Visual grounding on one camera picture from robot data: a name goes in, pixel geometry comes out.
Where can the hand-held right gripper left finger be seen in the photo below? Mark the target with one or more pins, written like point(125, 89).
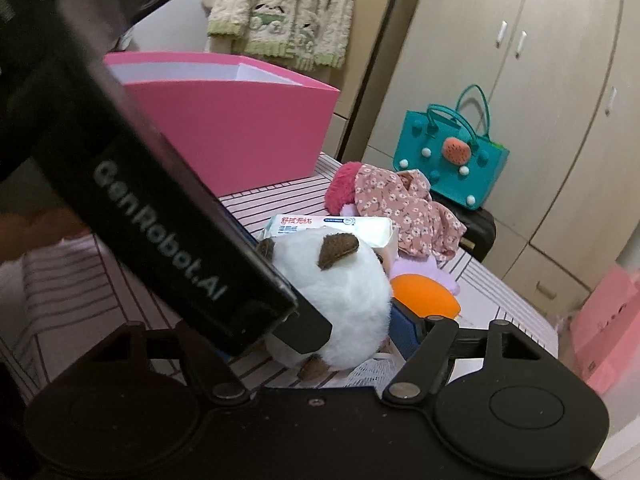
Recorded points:
point(210, 371)

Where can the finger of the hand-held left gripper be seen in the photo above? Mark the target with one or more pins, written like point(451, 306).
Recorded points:
point(307, 332)

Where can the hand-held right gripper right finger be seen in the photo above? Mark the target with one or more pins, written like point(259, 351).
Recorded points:
point(405, 332)

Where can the orange soft ball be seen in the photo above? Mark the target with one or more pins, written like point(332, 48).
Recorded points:
point(425, 297)

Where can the white plush toy brown ears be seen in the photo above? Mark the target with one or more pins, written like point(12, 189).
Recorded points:
point(345, 300)

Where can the wet wipes pack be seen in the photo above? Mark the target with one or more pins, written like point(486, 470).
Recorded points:
point(360, 230)

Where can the pink cardboard box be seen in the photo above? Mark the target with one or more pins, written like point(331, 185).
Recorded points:
point(240, 130)

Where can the pink floral cloth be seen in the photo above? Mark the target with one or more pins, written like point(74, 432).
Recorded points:
point(400, 205)

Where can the white mesh net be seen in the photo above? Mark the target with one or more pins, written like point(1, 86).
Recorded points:
point(372, 375)

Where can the purple plush toy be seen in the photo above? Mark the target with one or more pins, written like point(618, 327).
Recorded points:
point(425, 269)

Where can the black suitcase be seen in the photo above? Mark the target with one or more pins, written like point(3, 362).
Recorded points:
point(475, 230)

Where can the striped bed sheet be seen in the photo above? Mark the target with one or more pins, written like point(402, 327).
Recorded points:
point(75, 290)

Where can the teal handbag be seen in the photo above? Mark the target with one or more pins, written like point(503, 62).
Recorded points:
point(425, 135)

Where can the pink carton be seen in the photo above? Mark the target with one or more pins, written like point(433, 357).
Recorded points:
point(610, 330)

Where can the cream knit sweater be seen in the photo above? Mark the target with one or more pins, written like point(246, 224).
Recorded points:
point(280, 5)

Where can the beige wardrobe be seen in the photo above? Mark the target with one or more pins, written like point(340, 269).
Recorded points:
point(550, 110)

